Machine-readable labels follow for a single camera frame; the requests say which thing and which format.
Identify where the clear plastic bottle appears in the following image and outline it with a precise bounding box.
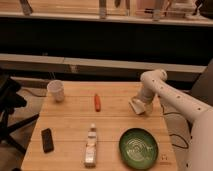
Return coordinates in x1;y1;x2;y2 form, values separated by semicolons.
84;123;97;168

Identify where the green bowl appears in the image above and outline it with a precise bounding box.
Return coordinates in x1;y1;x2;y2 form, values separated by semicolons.
119;128;158;170

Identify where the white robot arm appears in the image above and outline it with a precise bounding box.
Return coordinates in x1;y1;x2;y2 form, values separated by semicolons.
138;69;213;171

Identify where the black office chair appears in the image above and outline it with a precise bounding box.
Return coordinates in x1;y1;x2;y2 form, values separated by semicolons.
0;70;39;154

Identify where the wooden shelf bench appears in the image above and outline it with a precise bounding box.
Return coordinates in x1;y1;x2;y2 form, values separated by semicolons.
0;53;205;81

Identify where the orange carrot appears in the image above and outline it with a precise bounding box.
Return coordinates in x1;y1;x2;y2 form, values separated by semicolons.
94;94;101;112

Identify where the white sponge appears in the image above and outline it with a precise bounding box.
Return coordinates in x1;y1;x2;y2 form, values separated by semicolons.
129;97;145;115

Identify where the black cable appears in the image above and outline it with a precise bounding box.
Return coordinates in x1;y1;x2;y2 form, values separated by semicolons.
161;103;194;151

